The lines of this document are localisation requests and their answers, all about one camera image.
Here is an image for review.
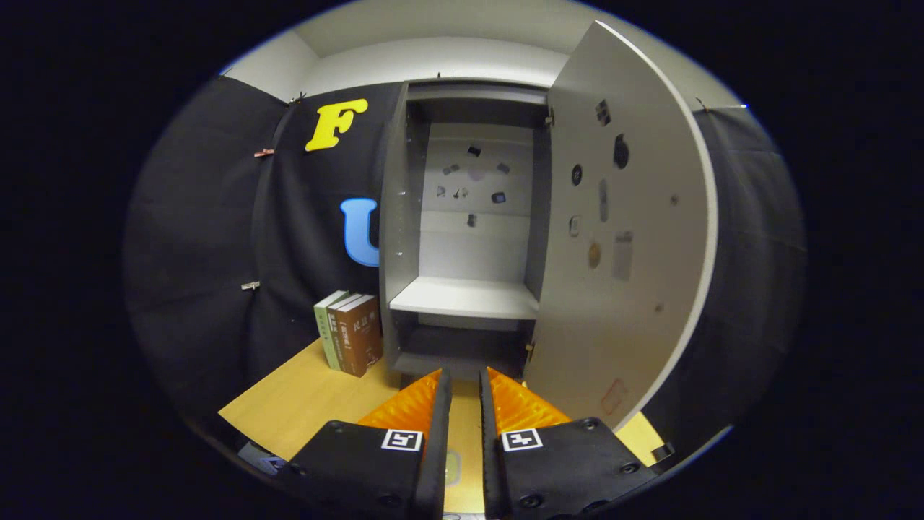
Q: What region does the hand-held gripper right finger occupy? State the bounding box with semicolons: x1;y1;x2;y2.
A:
479;366;659;520

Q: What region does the thick brown book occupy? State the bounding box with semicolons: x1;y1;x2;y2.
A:
336;295;384;378

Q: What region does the grey blue object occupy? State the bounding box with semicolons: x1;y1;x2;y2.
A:
238;441;289;475

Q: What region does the white cabinet shelf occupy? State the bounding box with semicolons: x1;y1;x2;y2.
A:
390;277;541;320

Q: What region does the black backdrop cloth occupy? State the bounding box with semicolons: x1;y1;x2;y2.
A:
123;76;806;463

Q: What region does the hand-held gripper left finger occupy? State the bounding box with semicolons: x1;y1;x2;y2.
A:
289;366;453;520

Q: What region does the beige cabinet door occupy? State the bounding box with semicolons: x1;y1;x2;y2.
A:
521;20;720;432

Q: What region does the thin brown book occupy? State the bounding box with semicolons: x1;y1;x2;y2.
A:
326;294;365;374

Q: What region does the dark grey cabinet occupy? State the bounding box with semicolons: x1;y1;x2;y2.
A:
379;78;553;384

